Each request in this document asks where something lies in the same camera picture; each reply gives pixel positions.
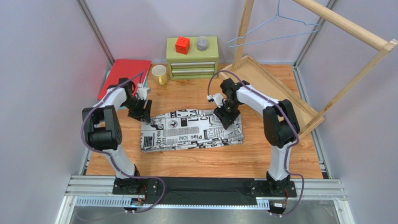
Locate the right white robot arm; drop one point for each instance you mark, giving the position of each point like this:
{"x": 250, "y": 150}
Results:
{"x": 281, "y": 128}

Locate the clear glass jar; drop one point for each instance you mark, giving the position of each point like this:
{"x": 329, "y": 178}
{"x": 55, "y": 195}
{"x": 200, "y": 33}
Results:
{"x": 202, "y": 43}

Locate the blue wire hanger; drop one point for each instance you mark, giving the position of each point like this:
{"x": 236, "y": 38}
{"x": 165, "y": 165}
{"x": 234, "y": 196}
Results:
{"x": 279, "y": 26}

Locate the teal cutting board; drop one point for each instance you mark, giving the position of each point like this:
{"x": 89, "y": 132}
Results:
{"x": 107, "y": 74}

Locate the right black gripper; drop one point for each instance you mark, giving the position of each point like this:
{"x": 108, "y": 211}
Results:
{"x": 226, "y": 112}

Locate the wooden clothes rack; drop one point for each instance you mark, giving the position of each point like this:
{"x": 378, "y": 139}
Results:
{"x": 251, "y": 70}

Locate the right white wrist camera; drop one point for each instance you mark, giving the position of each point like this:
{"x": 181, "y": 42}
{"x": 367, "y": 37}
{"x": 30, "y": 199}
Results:
{"x": 217, "y": 99}

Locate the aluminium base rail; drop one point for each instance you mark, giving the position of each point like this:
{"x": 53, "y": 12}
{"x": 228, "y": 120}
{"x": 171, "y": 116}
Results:
{"x": 315, "y": 189}

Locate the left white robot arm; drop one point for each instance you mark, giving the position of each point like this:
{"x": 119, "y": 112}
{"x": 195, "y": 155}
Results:
{"x": 101, "y": 131}

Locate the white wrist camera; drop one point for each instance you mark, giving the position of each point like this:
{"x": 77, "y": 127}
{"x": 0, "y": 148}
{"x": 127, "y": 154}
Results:
{"x": 142, "y": 91}
{"x": 217, "y": 99}

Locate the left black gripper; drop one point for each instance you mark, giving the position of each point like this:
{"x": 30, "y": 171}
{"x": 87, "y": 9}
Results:
{"x": 138, "y": 115}

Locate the yellow mug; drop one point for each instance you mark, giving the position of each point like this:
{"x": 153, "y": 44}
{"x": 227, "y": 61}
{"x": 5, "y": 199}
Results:
{"x": 159, "y": 73}

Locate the green drawer cabinet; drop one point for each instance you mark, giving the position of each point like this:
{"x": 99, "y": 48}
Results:
{"x": 195, "y": 64}

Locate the red board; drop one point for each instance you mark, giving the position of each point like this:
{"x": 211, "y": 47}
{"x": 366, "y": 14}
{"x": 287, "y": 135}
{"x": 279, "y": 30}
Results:
{"x": 126, "y": 68}

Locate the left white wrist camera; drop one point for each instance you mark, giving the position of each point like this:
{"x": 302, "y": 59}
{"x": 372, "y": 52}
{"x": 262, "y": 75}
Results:
{"x": 142, "y": 91}

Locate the newspaper print trousers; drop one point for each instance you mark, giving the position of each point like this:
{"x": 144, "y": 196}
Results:
{"x": 188, "y": 129}

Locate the red cube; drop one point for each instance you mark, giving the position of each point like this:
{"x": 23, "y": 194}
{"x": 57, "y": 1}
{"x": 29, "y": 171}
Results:
{"x": 182, "y": 45}

